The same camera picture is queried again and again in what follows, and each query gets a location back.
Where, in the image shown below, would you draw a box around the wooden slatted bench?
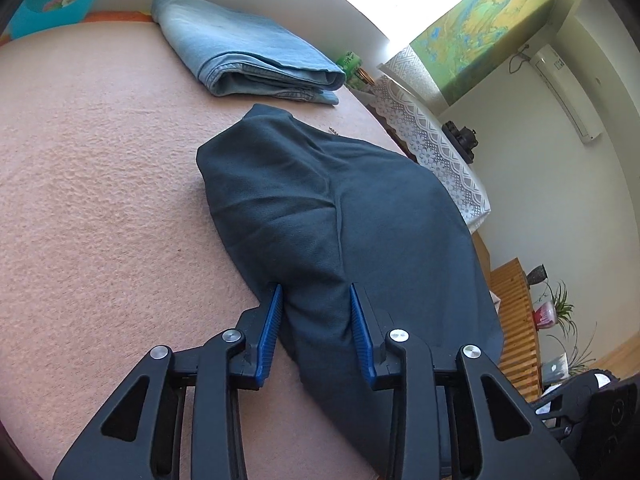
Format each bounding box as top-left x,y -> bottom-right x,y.
470,232 -> 543,403

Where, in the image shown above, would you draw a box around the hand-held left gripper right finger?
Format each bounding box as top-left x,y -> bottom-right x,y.
348,282 -> 583,480

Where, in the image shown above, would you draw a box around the beige felt mat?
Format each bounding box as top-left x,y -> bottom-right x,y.
0,22 -> 416,480

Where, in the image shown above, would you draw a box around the black pants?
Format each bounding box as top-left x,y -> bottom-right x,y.
196,103 -> 505,480

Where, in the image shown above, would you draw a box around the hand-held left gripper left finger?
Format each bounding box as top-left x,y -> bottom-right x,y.
52,282 -> 286,480

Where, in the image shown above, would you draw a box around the folded blue jeans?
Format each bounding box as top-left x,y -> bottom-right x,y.
151,0 -> 347,107

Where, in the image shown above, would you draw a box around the green potted plant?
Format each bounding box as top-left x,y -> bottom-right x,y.
537,280 -> 573,331
550,325 -> 598,376

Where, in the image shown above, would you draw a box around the wall map scroll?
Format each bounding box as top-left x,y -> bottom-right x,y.
380,0 -> 581,107

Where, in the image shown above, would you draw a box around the red plant pot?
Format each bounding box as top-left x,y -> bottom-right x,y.
532,302 -> 558,328

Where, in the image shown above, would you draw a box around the white air conditioner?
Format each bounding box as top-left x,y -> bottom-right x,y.
530,45 -> 603,142

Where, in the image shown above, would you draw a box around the white lace tablecloth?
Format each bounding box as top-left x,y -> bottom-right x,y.
367,74 -> 492,235

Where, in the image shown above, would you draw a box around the air conditioner cable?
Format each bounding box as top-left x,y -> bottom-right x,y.
509,45 -> 533,76

